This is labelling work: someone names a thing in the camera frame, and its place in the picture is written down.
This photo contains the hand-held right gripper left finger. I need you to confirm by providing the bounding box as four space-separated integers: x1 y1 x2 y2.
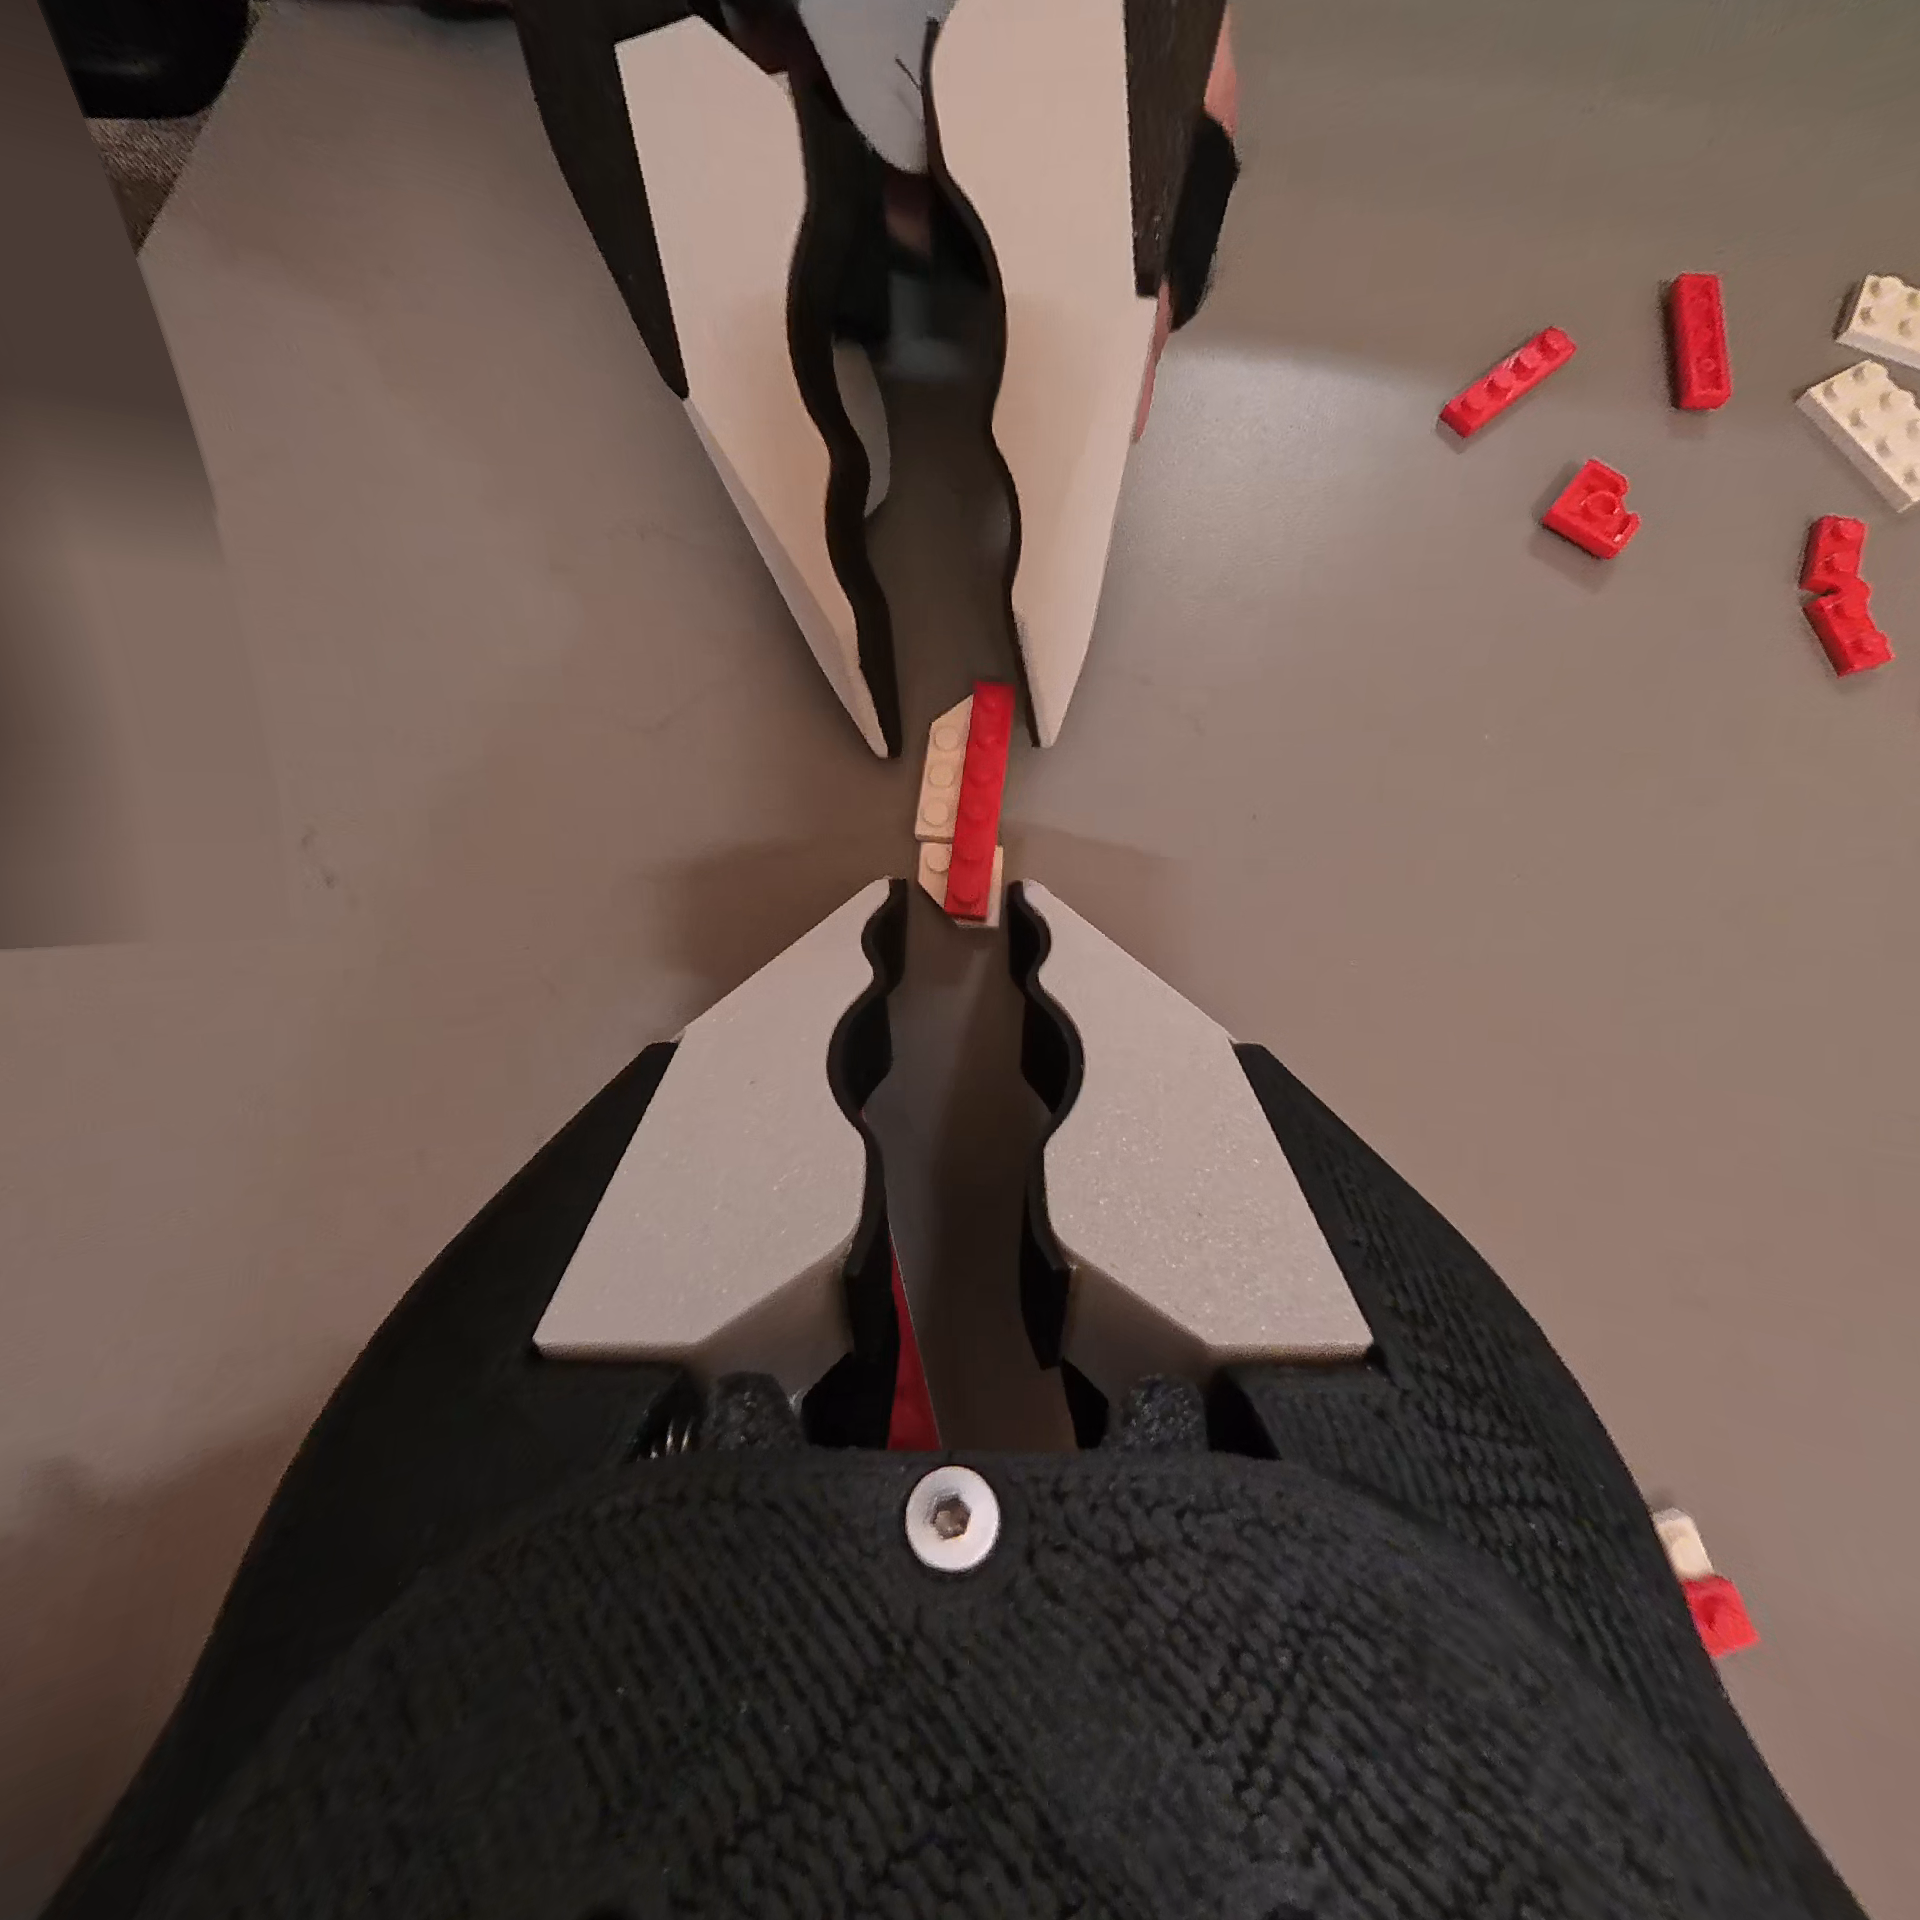
532 877 909 1409

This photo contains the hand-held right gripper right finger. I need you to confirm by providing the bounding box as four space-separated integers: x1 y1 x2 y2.
1009 886 1377 1435

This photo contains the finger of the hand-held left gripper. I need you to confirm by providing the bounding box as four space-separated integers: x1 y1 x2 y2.
926 0 1160 755
612 8 903 761

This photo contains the small red white brick assembly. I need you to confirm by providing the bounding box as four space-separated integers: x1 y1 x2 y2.
909 683 1018 923

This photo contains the red white toy brick frame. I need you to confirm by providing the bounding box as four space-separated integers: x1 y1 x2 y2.
884 1247 1764 1662

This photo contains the person's left hand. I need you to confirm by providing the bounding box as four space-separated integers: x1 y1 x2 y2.
1133 15 1239 445

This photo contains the red narrow toy brick plate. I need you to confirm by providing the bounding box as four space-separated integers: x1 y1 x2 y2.
1435 324 1578 437
1658 272 1736 413

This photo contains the red notched toy brick wedge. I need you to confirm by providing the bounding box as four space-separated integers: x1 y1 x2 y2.
1539 457 1642 560

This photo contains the white rectangular toy brick plate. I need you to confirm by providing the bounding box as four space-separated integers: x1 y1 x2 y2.
1796 360 1920 514
1831 278 1920 361

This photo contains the red curved toy brick piece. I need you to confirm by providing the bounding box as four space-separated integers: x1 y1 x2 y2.
1796 514 1897 676

